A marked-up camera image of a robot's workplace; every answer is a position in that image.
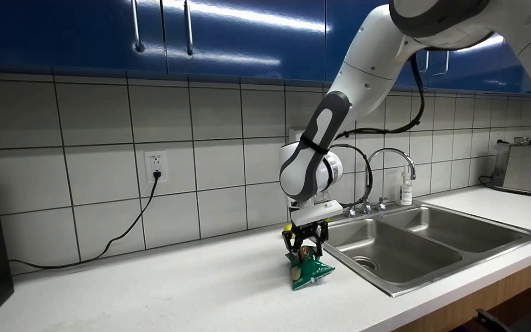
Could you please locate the stainless steel double sink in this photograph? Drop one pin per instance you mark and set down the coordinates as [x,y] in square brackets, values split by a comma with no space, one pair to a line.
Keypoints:
[411,247]

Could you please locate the wooden lower cabinet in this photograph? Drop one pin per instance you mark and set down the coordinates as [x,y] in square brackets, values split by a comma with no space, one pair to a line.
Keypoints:
[503,304]

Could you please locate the blue upper cabinets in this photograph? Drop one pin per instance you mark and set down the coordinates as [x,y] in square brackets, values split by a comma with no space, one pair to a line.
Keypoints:
[294,41]

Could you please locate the chrome faucet with white filter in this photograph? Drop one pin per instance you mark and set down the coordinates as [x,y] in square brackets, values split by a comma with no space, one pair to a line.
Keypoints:
[398,185]

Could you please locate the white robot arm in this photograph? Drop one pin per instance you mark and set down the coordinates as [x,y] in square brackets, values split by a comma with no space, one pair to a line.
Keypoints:
[388,41]

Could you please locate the green snack packet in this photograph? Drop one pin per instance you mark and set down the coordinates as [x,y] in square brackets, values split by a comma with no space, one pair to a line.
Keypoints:
[305,268]

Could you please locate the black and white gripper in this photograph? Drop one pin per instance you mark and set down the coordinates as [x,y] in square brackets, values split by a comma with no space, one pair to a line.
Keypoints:
[309,221]

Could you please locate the white wall outlet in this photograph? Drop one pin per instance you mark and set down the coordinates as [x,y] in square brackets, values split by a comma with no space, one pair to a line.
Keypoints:
[158,164]

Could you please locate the silver appliance at right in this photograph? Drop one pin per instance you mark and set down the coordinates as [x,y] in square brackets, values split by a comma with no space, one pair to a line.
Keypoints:
[517,172]

